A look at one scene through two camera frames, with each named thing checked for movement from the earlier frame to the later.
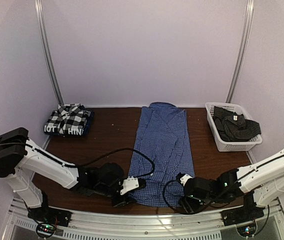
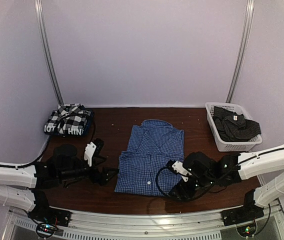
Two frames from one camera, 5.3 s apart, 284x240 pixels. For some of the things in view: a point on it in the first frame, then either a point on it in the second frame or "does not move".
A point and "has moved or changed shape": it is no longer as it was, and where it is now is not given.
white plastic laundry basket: [230, 146] does not move
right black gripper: [186, 203] -> [181, 195]
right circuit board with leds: [247, 230] does not move
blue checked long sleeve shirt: [162, 151] has moved or changed shape
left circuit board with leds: [45, 230] does not move
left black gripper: [123, 201] -> [102, 180]
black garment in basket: [231, 126] does not move
